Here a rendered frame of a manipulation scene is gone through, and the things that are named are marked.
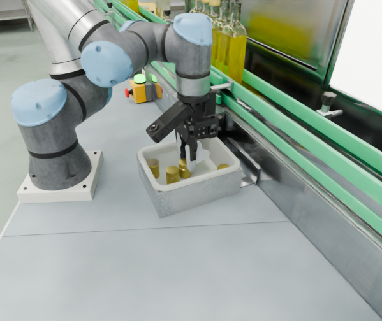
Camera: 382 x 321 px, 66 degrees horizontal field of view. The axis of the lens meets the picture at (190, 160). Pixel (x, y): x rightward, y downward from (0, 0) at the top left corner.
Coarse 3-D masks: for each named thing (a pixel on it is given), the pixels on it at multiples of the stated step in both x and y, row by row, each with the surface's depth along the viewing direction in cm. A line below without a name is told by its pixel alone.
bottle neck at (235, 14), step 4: (232, 4) 76; (236, 4) 75; (240, 4) 75; (232, 8) 76; (236, 8) 76; (240, 8) 76; (232, 12) 77; (236, 12) 76; (240, 12) 77; (232, 16) 77; (236, 16) 77; (240, 16) 78; (232, 20) 78; (236, 20) 77
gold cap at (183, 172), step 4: (180, 160) 76; (184, 160) 76; (180, 164) 75; (184, 164) 75; (180, 168) 76; (184, 168) 75; (180, 172) 76; (184, 172) 76; (188, 172) 76; (180, 176) 77; (184, 176) 77; (188, 176) 77
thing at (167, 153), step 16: (160, 144) 77; (176, 144) 79; (208, 144) 83; (144, 160) 72; (160, 160) 79; (176, 160) 82; (208, 160) 83; (224, 160) 77; (160, 176) 78; (192, 176) 78; (208, 176) 67
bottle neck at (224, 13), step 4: (220, 0) 80; (224, 0) 79; (228, 0) 79; (220, 4) 81; (224, 4) 80; (228, 4) 80; (220, 8) 81; (224, 8) 80; (228, 8) 81; (220, 12) 82; (224, 12) 81; (228, 12) 81; (220, 16) 82; (224, 16) 82; (228, 16) 82
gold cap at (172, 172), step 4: (168, 168) 74; (172, 168) 74; (176, 168) 74; (168, 172) 72; (172, 172) 72; (176, 172) 72; (168, 176) 73; (172, 176) 73; (176, 176) 73; (168, 180) 74; (172, 180) 73; (176, 180) 74; (168, 184) 75
